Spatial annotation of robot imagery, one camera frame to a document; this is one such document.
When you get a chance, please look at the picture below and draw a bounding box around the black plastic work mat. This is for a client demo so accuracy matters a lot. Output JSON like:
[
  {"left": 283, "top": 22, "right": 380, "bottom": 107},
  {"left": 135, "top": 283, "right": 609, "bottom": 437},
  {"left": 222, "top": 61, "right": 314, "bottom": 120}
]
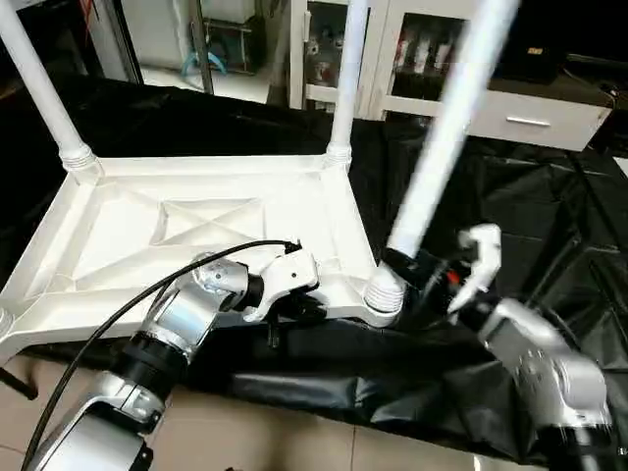
[{"left": 0, "top": 78, "right": 628, "bottom": 464}]

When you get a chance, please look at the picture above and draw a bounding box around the black box with yellow label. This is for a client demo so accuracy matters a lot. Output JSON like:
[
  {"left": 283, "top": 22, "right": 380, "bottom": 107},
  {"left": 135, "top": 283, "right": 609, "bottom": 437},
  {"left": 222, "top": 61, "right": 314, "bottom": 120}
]
[{"left": 520, "top": 0, "right": 582, "bottom": 84}]

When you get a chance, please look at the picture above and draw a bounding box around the white glass door cabinet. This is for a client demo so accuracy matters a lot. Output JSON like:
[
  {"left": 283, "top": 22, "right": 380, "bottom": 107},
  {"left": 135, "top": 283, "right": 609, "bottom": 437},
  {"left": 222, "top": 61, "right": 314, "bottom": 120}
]
[{"left": 288, "top": 0, "right": 492, "bottom": 124}]

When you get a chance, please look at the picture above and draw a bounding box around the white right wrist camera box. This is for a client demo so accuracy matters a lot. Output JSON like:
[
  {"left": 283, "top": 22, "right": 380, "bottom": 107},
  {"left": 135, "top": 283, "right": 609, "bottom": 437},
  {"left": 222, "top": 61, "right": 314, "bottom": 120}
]
[{"left": 446, "top": 224, "right": 503, "bottom": 313}]

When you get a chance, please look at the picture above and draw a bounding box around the white low drawer unit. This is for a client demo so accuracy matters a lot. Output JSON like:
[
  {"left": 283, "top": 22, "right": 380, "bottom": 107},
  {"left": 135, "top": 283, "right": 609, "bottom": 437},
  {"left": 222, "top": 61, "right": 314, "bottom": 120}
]
[{"left": 471, "top": 78, "right": 611, "bottom": 153}]

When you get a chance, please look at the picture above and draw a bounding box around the teal plastic object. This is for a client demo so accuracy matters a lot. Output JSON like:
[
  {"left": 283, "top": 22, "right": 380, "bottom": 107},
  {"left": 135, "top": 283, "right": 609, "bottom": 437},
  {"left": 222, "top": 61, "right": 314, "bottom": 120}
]
[{"left": 182, "top": 49, "right": 229, "bottom": 75}]

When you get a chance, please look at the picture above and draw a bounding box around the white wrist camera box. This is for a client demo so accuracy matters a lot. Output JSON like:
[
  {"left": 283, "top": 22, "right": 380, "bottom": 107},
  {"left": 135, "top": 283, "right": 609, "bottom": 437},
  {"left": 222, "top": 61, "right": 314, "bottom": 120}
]
[
  {"left": 446, "top": 224, "right": 503, "bottom": 313},
  {"left": 243, "top": 247, "right": 321, "bottom": 323}
]

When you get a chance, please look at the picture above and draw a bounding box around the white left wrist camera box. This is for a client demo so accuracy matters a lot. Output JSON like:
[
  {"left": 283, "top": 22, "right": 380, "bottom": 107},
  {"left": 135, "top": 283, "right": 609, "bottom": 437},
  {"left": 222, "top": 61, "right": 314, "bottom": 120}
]
[{"left": 243, "top": 247, "right": 321, "bottom": 323}]

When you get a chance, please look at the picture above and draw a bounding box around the white plastic children's table top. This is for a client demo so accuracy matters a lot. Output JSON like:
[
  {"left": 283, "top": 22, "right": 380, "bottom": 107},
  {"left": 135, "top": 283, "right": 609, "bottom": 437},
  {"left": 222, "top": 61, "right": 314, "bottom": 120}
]
[{"left": 0, "top": 152, "right": 405, "bottom": 366}]

